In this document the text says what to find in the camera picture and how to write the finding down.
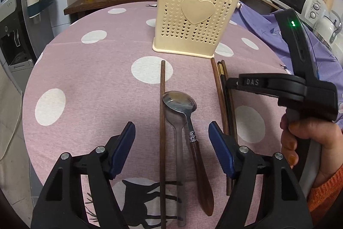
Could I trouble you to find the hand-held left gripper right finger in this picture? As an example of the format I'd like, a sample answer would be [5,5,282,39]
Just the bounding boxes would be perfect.
[208,122,314,229]

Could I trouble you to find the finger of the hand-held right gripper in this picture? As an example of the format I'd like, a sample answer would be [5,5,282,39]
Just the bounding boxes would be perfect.
[226,73,306,101]

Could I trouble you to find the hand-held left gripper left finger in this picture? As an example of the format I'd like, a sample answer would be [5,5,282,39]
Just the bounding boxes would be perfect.
[31,122,136,229]

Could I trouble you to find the wooden handled spoon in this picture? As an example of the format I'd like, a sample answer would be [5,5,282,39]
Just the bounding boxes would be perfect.
[162,90,214,217]

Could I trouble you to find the black chopstick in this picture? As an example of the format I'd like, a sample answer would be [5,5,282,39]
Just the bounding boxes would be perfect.
[218,61,235,136]

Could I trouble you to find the all steel spoon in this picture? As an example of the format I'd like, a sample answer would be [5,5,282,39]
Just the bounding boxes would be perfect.
[165,109,187,228]

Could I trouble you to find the cream plastic utensil holder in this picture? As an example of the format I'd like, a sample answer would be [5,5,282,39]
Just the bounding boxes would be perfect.
[152,0,244,58]

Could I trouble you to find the person's right forearm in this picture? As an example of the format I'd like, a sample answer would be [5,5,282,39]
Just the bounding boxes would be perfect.
[307,165,343,216]

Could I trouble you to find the person's right hand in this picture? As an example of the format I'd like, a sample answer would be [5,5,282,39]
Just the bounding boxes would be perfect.
[280,114,343,188]

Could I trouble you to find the purple floral cloth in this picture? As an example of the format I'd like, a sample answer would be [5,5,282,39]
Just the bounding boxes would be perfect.
[230,4,343,127]

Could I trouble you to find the pink polka dot tablecloth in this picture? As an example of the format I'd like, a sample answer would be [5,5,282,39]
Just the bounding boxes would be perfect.
[23,1,343,229]

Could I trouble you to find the white kettle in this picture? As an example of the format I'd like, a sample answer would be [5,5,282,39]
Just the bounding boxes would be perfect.
[312,10,343,43]

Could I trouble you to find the light wooden shelf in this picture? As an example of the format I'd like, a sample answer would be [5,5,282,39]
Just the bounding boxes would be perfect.
[234,0,279,15]

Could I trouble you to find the beige cloth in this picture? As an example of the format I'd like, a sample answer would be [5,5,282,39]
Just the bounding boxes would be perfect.
[0,68,23,160]

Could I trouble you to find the dark wooden cabinet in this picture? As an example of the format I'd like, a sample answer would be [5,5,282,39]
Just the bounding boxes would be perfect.
[64,0,158,24]

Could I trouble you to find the grey water dispenser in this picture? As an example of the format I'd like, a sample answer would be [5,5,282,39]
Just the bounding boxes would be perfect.
[0,0,54,74]

